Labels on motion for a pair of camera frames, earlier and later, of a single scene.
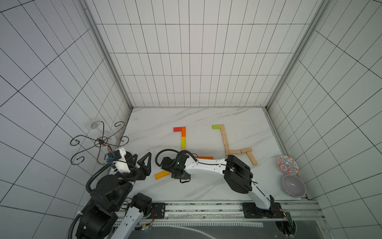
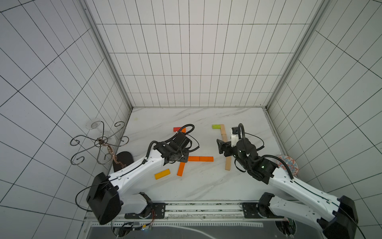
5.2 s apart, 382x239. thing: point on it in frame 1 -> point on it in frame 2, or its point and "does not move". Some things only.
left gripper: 141,175 -> 185,157
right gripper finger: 176,175 -> 228,151
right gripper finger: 184,181 -> 223,145
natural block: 224,137 does not move
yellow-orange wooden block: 161,174 does not move
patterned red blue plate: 287,165 does not move
